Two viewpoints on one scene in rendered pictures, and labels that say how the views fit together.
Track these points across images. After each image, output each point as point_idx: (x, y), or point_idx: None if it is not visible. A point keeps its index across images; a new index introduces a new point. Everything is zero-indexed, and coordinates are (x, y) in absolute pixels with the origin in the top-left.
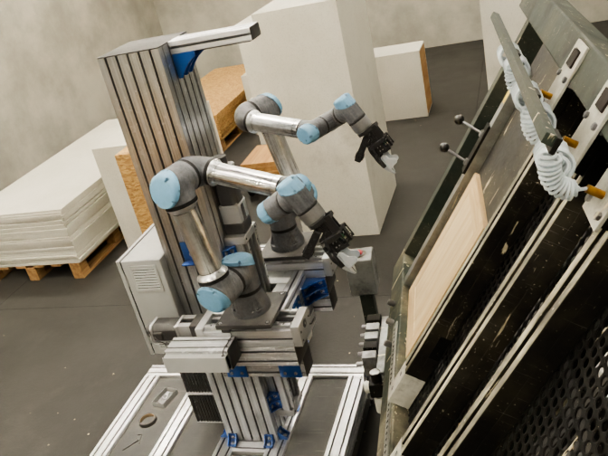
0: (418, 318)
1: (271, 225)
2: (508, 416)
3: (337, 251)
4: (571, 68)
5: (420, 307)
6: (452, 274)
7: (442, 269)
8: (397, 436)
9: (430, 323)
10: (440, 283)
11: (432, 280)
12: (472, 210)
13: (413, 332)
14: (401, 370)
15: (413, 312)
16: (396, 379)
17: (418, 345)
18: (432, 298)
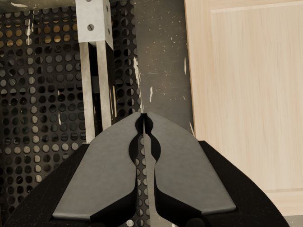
0: (236, 23)
1: None
2: None
3: (178, 207)
4: None
5: (260, 26)
6: (206, 135)
7: (264, 101)
8: (30, 2)
9: (102, 120)
10: (237, 93)
11: (280, 64)
12: (288, 197)
13: (218, 11)
14: (97, 27)
15: (275, 0)
16: (92, 13)
17: (99, 81)
18: (230, 71)
